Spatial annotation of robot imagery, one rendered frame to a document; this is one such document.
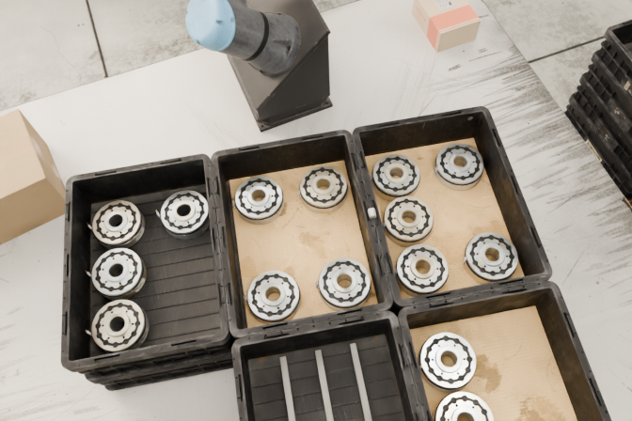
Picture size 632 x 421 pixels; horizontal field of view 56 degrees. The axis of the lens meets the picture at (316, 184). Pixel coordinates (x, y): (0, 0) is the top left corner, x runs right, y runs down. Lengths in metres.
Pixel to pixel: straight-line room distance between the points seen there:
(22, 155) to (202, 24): 0.51
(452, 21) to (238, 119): 0.63
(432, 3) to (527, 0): 1.25
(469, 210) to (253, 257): 0.47
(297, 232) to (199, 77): 0.61
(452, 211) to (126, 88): 0.94
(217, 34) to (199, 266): 0.48
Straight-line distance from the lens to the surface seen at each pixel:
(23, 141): 1.53
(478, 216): 1.32
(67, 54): 2.91
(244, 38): 1.34
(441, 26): 1.69
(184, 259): 1.29
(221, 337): 1.11
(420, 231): 1.25
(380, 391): 1.18
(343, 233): 1.27
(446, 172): 1.32
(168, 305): 1.26
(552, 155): 1.60
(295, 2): 1.47
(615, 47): 2.05
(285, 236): 1.27
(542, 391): 1.23
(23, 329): 1.51
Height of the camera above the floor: 1.99
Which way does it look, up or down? 61 degrees down
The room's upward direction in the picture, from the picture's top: 5 degrees counter-clockwise
